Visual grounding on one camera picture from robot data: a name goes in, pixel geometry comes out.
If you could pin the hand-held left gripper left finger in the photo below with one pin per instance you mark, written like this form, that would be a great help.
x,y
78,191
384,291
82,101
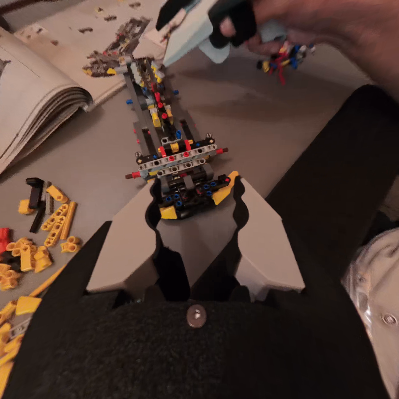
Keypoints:
x,y
124,249

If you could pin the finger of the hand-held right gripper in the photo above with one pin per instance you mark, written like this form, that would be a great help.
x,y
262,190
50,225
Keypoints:
x,y
190,34

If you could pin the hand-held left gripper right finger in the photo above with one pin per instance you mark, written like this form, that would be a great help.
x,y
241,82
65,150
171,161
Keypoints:
x,y
268,249

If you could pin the pile of yellow Lego pieces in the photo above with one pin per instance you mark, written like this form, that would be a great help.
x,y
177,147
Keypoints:
x,y
37,249

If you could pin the partly built lego chassis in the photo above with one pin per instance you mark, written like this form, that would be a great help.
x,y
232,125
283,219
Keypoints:
x,y
174,162

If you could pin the pile of lego pins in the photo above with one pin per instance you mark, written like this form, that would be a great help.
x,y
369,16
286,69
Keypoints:
x,y
283,60

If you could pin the lego instruction booklet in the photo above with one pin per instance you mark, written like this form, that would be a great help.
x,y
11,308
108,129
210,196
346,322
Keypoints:
x,y
46,78

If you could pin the person's right hand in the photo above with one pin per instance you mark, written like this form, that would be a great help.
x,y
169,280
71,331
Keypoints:
x,y
311,18

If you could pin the black dimpled cloth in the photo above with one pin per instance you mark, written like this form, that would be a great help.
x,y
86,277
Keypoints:
x,y
327,187

